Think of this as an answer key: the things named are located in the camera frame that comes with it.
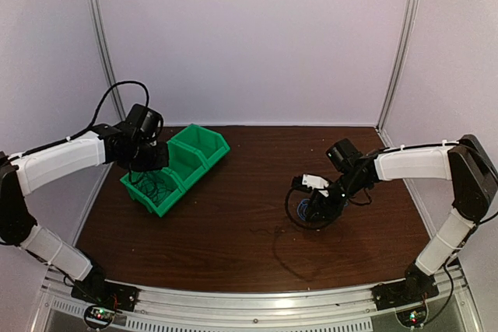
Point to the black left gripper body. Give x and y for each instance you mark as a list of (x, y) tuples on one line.
[(143, 159)]

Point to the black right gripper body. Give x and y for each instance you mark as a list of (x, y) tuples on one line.
[(327, 206)]

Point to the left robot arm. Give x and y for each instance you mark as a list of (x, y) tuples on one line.
[(133, 144)]

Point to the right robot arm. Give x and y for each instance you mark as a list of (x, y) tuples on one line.
[(462, 166)]

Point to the left green plastic bin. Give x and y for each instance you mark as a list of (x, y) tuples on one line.
[(157, 191)]

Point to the green plastic bin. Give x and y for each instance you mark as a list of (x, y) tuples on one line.
[(186, 164), (209, 144), (157, 191)]

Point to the middle green plastic bin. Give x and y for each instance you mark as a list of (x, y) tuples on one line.
[(186, 164)]

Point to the right green plastic bin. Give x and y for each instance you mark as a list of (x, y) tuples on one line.
[(209, 144)]

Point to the right circuit board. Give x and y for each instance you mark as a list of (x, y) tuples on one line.
[(412, 317)]

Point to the circuit board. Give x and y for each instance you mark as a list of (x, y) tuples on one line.
[(98, 317), (412, 317)]

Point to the left circuit board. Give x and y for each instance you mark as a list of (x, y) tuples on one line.
[(98, 317)]

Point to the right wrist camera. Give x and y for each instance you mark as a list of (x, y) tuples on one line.
[(309, 182)]

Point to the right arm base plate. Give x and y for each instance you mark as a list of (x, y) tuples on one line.
[(396, 294)]

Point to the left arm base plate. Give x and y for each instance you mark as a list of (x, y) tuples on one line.
[(105, 293)]

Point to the front aluminium rail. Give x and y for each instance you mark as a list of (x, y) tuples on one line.
[(342, 309)]

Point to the left aluminium frame post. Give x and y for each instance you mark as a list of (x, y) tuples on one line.
[(101, 41)]

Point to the aluminium frame post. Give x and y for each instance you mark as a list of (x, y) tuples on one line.
[(101, 41), (409, 18)]

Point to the right aluminium frame post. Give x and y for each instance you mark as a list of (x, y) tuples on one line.
[(409, 18)]

